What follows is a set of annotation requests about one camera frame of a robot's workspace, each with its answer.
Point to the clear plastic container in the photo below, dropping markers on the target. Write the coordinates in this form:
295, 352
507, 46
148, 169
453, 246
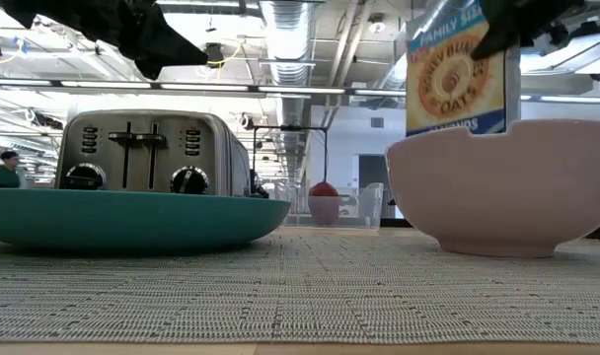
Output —
364, 207

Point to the honey oats cereal box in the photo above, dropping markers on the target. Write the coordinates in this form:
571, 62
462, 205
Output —
453, 84

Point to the green plate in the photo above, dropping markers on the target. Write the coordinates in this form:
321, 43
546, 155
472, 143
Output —
132, 217

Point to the red apple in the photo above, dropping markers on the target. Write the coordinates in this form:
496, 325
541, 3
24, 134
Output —
323, 202

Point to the grey woven placemat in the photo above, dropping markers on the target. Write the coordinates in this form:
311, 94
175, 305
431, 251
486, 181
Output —
300, 296

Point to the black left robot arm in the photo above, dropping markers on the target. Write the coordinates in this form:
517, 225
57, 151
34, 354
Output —
58, 12

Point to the silver ventilation duct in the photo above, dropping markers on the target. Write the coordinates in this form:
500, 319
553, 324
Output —
290, 29

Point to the black rectangular stand frame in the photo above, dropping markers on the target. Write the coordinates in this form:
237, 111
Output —
290, 128

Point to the black overhead crossbar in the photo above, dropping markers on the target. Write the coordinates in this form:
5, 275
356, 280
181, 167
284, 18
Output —
132, 90

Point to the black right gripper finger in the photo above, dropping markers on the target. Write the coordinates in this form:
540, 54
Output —
497, 42

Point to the person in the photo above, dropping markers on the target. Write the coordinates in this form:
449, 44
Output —
5, 172

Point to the pink bowl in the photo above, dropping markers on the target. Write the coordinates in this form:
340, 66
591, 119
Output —
502, 197

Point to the silver four-slot toaster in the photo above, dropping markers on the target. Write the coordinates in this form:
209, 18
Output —
147, 153

